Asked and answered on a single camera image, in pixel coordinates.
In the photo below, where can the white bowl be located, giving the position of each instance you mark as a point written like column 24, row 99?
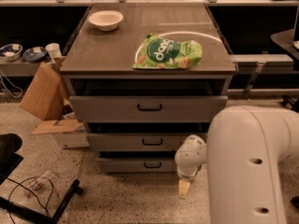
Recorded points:
column 106, row 20

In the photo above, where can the clear plastic bag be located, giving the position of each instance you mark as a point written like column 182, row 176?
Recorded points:
column 37, row 182

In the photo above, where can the blue patterned bowl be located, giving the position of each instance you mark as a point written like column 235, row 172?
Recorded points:
column 11, row 52

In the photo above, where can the white paper cup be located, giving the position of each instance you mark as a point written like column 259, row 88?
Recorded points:
column 53, row 50

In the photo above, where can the brown cardboard box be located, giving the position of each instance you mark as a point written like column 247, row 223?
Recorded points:
column 46, row 95

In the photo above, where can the dark blue bowl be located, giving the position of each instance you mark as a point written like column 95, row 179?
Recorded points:
column 35, row 54

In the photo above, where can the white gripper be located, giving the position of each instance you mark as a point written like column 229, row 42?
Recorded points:
column 188, row 172

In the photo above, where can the grey drawer cabinet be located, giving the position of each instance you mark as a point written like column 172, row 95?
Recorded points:
column 101, row 64

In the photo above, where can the white cardboard box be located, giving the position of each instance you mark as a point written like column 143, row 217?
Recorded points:
column 68, row 133

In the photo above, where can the grey drawer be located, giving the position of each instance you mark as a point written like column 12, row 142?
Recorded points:
column 136, row 165
column 147, row 109
column 136, row 141

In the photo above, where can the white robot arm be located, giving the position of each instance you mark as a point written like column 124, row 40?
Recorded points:
column 242, row 151

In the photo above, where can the black chair seat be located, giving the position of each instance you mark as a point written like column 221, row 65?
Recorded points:
column 10, row 143

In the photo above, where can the dark round table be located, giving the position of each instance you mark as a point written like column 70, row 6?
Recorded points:
column 284, row 40

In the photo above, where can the green snack bag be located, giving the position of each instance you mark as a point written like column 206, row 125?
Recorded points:
column 158, row 52

